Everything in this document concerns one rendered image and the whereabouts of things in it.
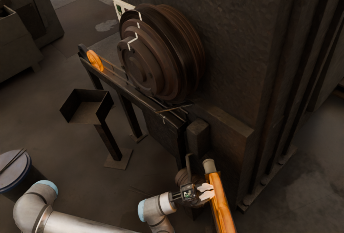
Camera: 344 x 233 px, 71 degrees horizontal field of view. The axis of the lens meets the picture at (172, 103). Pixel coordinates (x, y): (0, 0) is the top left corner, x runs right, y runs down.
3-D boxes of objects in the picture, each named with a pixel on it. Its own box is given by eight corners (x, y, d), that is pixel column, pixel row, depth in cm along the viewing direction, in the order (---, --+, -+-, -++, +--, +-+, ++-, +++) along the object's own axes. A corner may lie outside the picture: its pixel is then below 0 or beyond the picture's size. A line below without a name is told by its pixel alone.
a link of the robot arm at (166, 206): (169, 216, 110) (167, 196, 117) (179, 214, 109) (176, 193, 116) (160, 211, 104) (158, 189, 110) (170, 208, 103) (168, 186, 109)
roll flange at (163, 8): (154, 64, 148) (137, -16, 114) (213, 101, 121) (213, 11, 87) (142, 72, 144) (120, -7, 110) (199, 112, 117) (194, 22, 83)
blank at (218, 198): (215, 165, 108) (208, 167, 108) (226, 197, 96) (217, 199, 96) (216, 184, 118) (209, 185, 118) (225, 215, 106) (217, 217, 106)
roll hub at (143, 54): (133, 76, 127) (118, 27, 107) (168, 101, 111) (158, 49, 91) (125, 81, 125) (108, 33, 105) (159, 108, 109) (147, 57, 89)
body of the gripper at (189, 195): (195, 197, 100) (169, 206, 103) (202, 204, 106) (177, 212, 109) (192, 180, 105) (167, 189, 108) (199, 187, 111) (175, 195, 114)
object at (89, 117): (107, 146, 219) (73, 87, 168) (134, 149, 213) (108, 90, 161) (97, 166, 206) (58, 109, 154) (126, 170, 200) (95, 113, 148)
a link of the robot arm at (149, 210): (147, 214, 118) (138, 197, 117) (170, 206, 115) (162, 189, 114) (143, 228, 109) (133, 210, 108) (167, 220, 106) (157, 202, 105)
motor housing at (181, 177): (193, 198, 177) (188, 161, 139) (217, 221, 165) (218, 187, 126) (180, 211, 172) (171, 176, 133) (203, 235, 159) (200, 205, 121)
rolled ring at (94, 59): (102, 76, 199) (105, 74, 200) (97, 61, 183) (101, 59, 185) (89, 63, 205) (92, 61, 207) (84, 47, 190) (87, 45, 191)
